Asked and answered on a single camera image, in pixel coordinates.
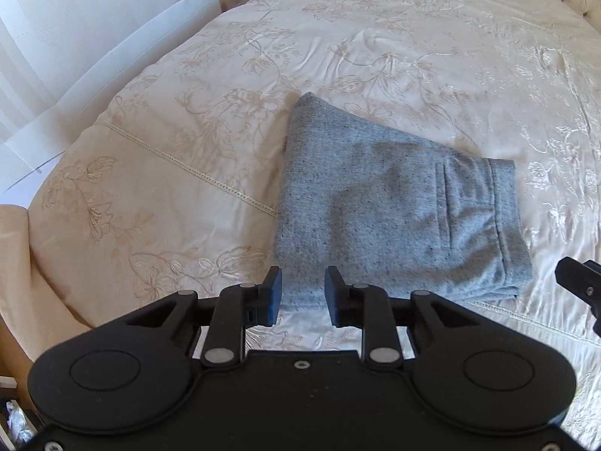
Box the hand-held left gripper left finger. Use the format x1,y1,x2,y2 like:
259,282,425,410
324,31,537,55
123,266,283,370

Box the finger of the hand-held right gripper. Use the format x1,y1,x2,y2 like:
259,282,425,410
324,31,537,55
555,256,601,339

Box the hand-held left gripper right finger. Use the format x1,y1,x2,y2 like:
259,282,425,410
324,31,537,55
324,266,476,369

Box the grey pants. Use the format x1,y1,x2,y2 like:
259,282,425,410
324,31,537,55
273,92,534,312

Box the beige bed skirt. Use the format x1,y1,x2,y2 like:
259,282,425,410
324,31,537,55
0,204,93,386

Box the cream embroidered bedspread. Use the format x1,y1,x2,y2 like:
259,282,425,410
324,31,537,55
29,0,601,433

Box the white crumpled paper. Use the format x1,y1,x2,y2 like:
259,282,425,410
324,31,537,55
4,398,36,443

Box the white curtain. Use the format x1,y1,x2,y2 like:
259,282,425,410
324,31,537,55
0,0,261,207

